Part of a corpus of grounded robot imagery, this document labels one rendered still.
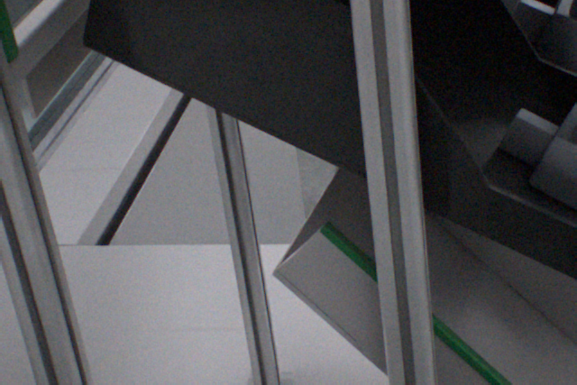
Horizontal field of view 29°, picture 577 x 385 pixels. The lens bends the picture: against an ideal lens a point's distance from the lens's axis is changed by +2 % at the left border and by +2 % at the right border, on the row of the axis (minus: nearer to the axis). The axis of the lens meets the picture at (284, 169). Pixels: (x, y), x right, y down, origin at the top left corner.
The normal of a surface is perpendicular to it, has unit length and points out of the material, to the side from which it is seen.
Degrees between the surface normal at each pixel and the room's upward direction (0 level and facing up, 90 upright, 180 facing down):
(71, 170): 0
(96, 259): 0
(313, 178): 0
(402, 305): 90
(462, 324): 45
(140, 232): 90
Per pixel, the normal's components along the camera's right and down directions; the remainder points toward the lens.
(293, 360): -0.12, -0.87
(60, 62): 0.98, -0.02
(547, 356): 0.57, -0.56
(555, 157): -0.46, 0.44
